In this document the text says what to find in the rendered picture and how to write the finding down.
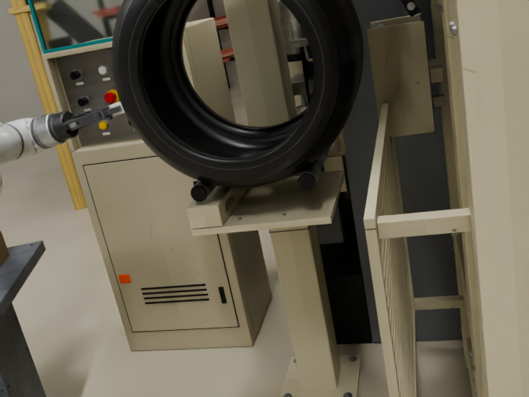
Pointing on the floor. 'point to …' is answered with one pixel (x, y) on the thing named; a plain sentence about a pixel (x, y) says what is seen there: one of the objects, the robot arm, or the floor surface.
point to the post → (256, 113)
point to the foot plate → (347, 384)
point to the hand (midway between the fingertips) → (123, 106)
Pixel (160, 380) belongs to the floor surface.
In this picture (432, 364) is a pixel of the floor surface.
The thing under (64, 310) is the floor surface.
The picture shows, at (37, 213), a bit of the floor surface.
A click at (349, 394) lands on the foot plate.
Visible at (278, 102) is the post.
